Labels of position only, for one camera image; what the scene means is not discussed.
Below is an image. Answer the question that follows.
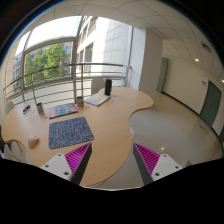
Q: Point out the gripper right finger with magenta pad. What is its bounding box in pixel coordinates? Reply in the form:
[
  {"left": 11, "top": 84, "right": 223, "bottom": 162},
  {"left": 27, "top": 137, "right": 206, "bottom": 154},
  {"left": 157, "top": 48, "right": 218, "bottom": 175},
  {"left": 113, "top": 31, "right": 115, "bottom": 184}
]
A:
[{"left": 133, "top": 143, "right": 182, "bottom": 185}]

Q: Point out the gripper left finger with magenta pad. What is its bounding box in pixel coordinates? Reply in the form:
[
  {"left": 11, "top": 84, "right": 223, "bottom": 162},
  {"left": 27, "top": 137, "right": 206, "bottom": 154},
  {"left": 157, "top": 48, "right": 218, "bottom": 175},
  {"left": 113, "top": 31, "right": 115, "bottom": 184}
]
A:
[{"left": 42, "top": 143, "right": 92, "bottom": 185}]

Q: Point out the dark patterned mouse pad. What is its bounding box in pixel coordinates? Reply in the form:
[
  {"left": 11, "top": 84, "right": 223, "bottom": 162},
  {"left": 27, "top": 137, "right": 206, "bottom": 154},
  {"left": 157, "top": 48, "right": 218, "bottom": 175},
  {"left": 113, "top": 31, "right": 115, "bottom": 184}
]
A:
[{"left": 49, "top": 117, "right": 94, "bottom": 149}]

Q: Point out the white computer mouse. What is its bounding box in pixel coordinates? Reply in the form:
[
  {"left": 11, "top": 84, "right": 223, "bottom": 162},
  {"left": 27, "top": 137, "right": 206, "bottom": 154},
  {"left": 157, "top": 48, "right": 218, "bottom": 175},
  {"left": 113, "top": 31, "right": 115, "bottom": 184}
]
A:
[{"left": 28, "top": 135, "right": 39, "bottom": 148}]

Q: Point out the red and blue book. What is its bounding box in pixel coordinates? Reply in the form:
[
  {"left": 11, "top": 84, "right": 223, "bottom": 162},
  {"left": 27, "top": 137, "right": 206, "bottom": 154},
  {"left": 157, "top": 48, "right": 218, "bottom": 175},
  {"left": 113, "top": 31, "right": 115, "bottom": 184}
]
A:
[{"left": 49, "top": 103, "right": 78, "bottom": 119}]

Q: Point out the dark patterned cup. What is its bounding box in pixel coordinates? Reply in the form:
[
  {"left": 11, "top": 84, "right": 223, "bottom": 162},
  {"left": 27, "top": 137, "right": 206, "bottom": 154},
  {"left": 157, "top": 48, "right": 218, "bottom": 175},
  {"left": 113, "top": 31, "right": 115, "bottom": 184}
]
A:
[{"left": 36, "top": 103, "right": 44, "bottom": 113}]

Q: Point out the red patterned can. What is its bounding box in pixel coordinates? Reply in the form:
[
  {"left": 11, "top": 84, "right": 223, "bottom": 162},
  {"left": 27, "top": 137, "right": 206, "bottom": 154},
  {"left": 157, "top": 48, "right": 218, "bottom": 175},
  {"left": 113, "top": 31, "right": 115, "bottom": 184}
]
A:
[{"left": 76, "top": 96, "right": 84, "bottom": 106}]

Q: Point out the light coloured magazine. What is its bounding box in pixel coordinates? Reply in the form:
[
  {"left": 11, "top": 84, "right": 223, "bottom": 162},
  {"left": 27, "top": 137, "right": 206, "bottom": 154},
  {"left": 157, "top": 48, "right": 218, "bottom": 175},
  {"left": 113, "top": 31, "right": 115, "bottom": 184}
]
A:
[{"left": 85, "top": 93, "right": 109, "bottom": 106}]

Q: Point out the small blue black object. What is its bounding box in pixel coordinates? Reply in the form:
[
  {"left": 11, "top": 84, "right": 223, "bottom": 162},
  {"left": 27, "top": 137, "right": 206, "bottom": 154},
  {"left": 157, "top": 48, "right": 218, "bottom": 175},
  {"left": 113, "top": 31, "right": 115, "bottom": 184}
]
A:
[{"left": 23, "top": 105, "right": 30, "bottom": 113}]

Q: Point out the dark green door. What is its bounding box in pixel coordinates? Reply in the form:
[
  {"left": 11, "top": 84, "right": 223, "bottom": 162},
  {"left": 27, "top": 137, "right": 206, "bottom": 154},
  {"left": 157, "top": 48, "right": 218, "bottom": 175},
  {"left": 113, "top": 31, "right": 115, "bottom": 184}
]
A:
[{"left": 200, "top": 82, "right": 222, "bottom": 127}]

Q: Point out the white chair behind table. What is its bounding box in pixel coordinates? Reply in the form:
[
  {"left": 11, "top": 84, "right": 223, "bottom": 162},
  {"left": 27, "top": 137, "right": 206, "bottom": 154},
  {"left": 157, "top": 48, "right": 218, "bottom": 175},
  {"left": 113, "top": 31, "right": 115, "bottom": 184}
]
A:
[{"left": 91, "top": 78, "right": 105, "bottom": 95}]

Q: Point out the grey green far door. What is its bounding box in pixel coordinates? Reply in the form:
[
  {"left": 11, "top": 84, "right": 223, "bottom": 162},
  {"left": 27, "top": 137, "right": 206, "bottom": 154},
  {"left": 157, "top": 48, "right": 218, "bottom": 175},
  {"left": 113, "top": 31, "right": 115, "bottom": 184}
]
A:
[{"left": 156, "top": 58, "right": 168, "bottom": 92}]

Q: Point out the black cylindrical speaker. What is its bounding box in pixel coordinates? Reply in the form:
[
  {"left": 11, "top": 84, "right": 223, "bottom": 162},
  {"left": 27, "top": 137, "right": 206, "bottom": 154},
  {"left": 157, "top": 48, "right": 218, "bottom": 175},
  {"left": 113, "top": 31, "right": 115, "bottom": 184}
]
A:
[{"left": 104, "top": 79, "right": 112, "bottom": 96}]

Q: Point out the metal balcony railing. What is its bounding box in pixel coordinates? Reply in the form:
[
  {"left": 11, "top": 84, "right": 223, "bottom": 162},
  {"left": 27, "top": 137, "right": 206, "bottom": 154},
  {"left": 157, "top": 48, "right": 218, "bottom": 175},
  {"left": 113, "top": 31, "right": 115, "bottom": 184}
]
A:
[{"left": 3, "top": 62, "right": 129, "bottom": 101}]

